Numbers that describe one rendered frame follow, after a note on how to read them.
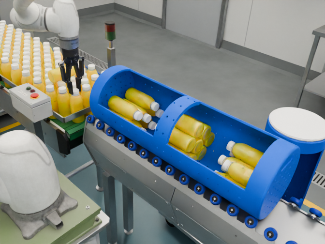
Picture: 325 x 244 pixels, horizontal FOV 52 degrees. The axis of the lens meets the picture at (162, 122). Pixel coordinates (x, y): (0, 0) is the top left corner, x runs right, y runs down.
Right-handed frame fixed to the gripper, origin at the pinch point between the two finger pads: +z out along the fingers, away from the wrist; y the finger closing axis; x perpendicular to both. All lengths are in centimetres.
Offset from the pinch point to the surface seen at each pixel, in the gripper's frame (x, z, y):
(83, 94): -0.7, 5.7, 4.2
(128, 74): -18.1, -6.6, 19.3
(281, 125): -86, 6, 53
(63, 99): 3.4, 7.1, -5.2
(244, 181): -95, 0, 1
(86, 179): 41, 110, 28
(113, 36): 23, -9, 46
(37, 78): 23.2, 2.1, -6.7
